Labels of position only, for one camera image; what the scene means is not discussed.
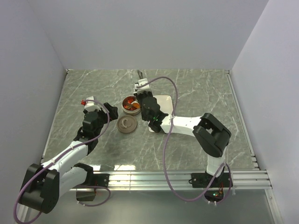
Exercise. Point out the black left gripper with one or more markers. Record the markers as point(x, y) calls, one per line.
point(113, 111)

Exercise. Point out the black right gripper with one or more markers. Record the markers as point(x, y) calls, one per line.
point(138, 94)

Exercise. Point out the orange fried food piece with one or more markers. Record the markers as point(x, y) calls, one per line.
point(133, 106)

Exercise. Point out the brown round lunch box lid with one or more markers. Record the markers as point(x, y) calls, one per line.
point(126, 124)

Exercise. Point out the steel serving tongs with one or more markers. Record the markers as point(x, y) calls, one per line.
point(140, 74)

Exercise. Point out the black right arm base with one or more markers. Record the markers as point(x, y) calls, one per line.
point(219, 188)

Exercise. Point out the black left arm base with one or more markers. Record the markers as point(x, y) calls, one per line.
point(92, 181)

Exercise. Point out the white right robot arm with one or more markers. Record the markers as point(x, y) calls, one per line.
point(210, 133)

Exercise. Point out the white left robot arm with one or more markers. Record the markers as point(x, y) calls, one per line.
point(44, 184)

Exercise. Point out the round steel lunch box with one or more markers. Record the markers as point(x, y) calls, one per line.
point(130, 100)

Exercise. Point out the white rectangular plate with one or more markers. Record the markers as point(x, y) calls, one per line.
point(166, 106)

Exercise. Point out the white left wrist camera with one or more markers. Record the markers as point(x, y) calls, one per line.
point(89, 104)

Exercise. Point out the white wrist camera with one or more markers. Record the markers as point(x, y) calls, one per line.
point(89, 104)
point(141, 86)

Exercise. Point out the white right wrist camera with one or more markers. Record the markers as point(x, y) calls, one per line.
point(141, 86)

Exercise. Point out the aluminium front frame rail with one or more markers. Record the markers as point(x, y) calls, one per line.
point(156, 180)

